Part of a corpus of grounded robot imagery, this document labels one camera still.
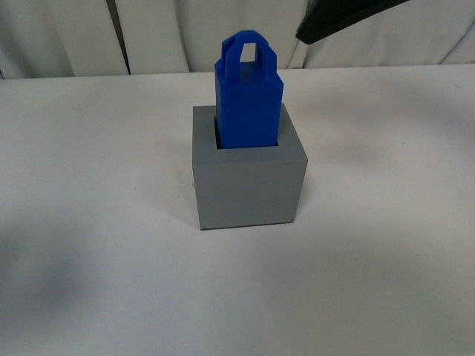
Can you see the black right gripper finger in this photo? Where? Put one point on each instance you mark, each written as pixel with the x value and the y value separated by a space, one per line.
pixel 326 17

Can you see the blue handled insert part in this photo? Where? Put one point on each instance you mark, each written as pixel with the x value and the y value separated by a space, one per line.
pixel 249 92

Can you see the gray square base block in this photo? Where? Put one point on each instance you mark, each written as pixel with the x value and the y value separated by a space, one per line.
pixel 246 186

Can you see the white pleated curtain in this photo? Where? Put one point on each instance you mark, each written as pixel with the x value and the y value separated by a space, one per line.
pixel 43 39

